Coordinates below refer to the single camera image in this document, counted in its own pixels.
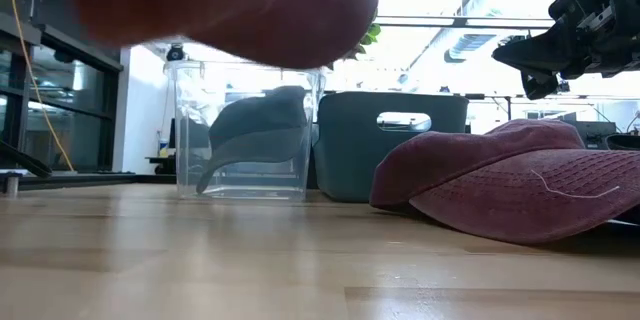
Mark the black table edge rail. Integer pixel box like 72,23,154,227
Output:
0,172,177,192

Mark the green leafy plant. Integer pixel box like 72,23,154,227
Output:
324,22,382,71

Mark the dark teal bin with handle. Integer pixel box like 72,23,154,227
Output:
312,90,470,205

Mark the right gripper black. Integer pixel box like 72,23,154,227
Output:
491,0,640,102

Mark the black round container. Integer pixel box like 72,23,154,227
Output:
606,133,640,151

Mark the black equipment case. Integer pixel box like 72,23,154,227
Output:
564,119,622,150

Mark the maroon cap with thread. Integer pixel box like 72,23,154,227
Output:
369,118,640,246

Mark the clear plastic bin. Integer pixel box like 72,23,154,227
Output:
163,58,327,202

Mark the ribbed silver ceiling duct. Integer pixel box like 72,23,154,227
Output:
407,0,566,77

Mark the black glazed shelving frame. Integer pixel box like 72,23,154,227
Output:
0,0,124,176

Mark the grey cap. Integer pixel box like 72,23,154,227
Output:
195,85,309,195

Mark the small black side table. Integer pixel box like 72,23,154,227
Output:
144,154,177,176

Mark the black slanted stand leg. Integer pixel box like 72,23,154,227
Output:
0,139,54,179

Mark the yellow cable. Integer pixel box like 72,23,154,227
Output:
0,0,76,173

